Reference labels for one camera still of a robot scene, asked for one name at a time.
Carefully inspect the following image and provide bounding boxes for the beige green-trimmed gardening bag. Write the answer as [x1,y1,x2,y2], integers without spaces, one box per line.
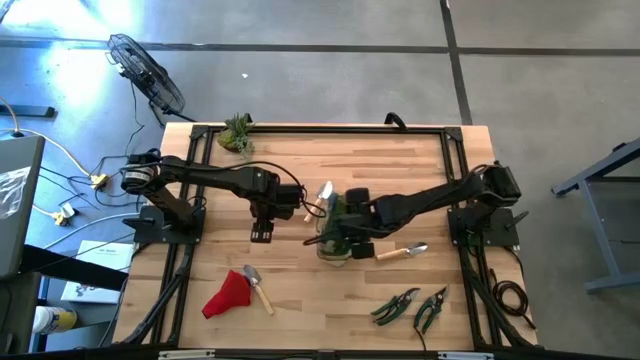
[313,191,355,269]

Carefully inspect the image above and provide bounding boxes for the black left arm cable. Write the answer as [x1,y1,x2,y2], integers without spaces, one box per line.
[189,159,329,220]

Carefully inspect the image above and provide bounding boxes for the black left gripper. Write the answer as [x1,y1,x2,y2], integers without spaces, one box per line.
[249,192,300,245]

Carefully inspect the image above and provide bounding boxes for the white yellow bottle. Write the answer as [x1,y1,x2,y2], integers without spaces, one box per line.
[31,305,79,335]

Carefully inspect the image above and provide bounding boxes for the white metal bracket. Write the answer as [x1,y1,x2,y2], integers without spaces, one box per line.
[158,349,217,360]
[437,350,496,360]

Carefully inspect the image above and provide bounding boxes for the green handled pruning shears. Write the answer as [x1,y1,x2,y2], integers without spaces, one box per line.
[369,286,422,328]
[412,284,451,336]

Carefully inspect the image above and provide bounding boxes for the black clamp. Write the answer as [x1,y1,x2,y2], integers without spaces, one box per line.
[383,111,408,132]

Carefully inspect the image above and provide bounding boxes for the red cloth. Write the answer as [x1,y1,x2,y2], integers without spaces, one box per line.
[201,269,253,320]

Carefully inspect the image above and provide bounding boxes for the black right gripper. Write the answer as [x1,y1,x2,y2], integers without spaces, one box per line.
[342,186,401,261]

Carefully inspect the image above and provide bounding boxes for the grey metal table frame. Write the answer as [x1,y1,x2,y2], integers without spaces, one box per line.
[551,136,640,295]

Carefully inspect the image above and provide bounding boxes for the white power adapter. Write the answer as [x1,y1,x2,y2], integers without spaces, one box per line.
[52,203,77,227]

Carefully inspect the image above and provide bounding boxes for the black floor bar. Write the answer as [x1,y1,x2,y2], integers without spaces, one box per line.
[0,104,58,120]

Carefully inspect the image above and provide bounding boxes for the grey cabinet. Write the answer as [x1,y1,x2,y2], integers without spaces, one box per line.
[0,134,46,280]

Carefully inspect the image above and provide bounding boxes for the clear plastic bag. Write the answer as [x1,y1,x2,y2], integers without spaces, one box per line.
[0,166,32,221]

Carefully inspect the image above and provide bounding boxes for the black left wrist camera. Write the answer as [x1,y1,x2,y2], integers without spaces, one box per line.
[277,183,304,207]

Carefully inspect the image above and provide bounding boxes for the black desk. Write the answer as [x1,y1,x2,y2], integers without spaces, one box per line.
[0,243,136,354]

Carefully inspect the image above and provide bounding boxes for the white booklet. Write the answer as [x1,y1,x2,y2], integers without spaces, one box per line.
[59,239,137,305]

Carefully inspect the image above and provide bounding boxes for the black floor fan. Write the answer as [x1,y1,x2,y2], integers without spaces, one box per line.
[105,33,197,124]

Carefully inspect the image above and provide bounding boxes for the wooden handled steel trowel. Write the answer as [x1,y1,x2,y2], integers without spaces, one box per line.
[375,241,430,263]
[303,180,335,224]
[242,264,277,317]

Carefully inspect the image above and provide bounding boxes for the potted succulent plant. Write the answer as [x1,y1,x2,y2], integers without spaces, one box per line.
[216,112,257,159]

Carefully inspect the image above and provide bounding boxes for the coiled black cable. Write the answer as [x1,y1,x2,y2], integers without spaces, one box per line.
[487,267,538,331]

